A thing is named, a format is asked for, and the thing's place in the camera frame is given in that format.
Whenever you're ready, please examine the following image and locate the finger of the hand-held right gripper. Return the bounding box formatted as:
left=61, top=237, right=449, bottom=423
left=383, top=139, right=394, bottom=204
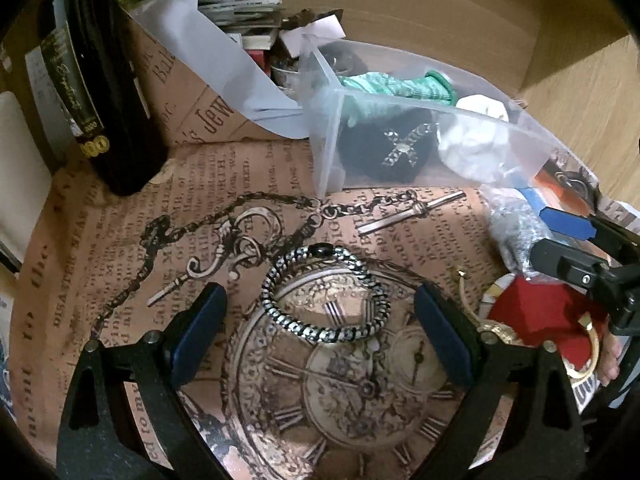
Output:
left=531, top=238, right=617, bottom=307
left=520, top=190, right=640, bottom=267

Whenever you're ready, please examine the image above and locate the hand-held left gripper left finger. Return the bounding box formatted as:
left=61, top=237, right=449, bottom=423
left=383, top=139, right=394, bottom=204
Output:
left=56, top=282, right=236, bottom=480

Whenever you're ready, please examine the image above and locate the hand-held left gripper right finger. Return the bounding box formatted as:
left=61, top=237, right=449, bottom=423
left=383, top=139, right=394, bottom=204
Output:
left=414, top=284, right=587, bottom=480

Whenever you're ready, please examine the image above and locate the black and white braided bracelet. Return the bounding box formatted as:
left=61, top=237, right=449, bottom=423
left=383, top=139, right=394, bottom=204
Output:
left=261, top=243, right=391, bottom=346

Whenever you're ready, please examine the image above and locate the clear plastic container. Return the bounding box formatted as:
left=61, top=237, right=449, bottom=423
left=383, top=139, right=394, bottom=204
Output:
left=297, top=35, right=575, bottom=197

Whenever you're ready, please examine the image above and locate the person's right hand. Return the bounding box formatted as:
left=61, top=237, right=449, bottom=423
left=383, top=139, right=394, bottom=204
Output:
left=597, top=334, right=627, bottom=389

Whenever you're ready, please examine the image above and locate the orange and black packet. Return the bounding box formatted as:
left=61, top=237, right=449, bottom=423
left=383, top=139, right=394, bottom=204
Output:
left=534, top=158, right=602, bottom=202

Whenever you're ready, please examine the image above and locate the clear bag with grey item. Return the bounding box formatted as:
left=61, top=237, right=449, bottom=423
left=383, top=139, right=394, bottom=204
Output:
left=481, top=184, right=552, bottom=282

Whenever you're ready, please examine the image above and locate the gold bangle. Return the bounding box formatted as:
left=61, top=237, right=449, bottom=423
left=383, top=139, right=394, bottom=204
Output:
left=567, top=312, right=602, bottom=382

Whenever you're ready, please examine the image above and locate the vintage printed paper sheet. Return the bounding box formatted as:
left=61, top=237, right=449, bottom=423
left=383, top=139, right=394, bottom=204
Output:
left=10, top=25, right=601, bottom=480

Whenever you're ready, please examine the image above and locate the white cloth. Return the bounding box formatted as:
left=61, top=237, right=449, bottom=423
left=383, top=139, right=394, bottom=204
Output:
left=437, top=94, right=512, bottom=172

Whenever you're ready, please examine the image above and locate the black cloth with cross ornament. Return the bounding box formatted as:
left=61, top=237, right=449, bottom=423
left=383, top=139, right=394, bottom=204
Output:
left=340, top=107, right=442, bottom=182

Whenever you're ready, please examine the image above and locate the green striped cloth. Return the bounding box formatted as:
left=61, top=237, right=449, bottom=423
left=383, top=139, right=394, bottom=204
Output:
left=337, top=71, right=458, bottom=127

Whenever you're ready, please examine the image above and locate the white board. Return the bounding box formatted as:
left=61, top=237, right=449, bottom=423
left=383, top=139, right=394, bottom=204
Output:
left=0, top=89, right=53, bottom=273

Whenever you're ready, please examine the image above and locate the dark wine bottle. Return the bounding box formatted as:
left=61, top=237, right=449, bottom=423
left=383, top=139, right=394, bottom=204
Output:
left=37, top=0, right=172, bottom=197

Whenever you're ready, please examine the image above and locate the brown cardboard panel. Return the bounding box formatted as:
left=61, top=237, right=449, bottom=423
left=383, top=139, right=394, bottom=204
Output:
left=235, top=0, right=632, bottom=102

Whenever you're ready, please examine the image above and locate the stack of papers and booklets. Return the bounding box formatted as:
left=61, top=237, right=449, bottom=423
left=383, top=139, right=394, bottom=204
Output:
left=199, top=0, right=287, bottom=53

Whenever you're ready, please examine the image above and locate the folded white paper note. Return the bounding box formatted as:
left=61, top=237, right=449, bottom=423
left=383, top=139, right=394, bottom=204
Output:
left=279, top=14, right=347, bottom=58

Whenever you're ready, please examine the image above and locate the thin gold hook bracelet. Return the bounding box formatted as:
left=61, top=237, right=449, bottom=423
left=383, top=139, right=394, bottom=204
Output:
left=451, top=267, right=482, bottom=322

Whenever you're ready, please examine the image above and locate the gold chain bracelet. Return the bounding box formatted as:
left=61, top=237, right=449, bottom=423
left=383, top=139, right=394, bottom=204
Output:
left=477, top=323, right=523, bottom=347

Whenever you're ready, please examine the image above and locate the white striped ring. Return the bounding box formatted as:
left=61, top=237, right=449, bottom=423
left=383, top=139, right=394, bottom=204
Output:
left=479, top=274, right=518, bottom=317

